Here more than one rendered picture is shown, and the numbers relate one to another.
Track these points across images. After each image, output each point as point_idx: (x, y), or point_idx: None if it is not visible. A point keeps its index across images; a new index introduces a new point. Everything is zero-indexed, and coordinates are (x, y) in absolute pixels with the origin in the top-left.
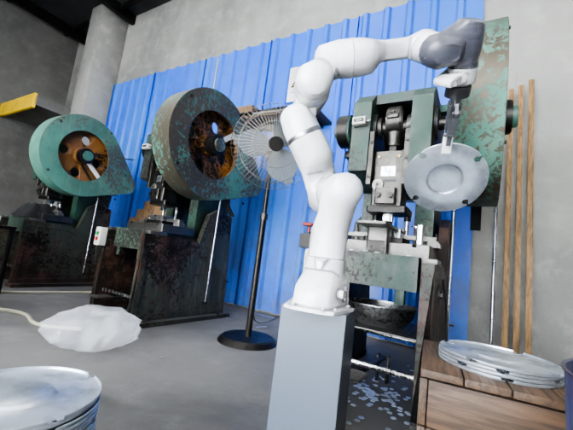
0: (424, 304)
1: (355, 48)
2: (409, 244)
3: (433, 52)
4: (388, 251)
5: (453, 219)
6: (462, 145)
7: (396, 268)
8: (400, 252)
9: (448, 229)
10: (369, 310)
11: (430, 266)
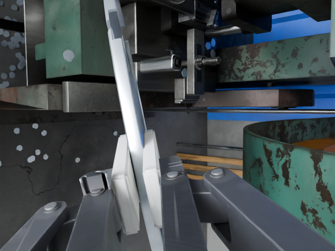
0: (13, 96)
1: None
2: (135, 48)
3: None
4: (121, 6)
5: (307, 110)
6: (150, 245)
7: (65, 35)
8: (122, 32)
9: (276, 104)
10: None
11: (45, 100)
